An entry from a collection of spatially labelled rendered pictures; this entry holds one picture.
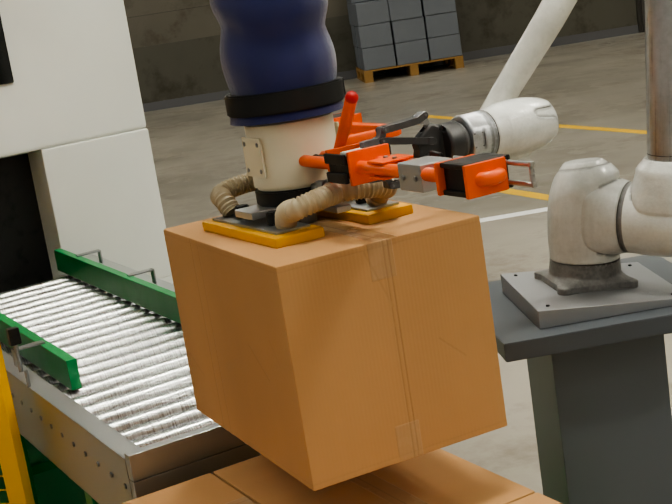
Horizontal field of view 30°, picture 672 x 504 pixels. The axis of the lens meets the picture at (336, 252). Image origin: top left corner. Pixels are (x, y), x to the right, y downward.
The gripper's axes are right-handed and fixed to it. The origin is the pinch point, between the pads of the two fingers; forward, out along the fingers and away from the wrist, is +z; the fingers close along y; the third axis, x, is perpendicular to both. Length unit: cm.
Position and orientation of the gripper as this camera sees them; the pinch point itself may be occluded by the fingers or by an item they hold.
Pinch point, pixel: (362, 163)
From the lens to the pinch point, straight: 217.7
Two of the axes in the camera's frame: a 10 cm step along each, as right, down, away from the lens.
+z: -8.6, 2.3, -4.5
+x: -4.9, -1.2, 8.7
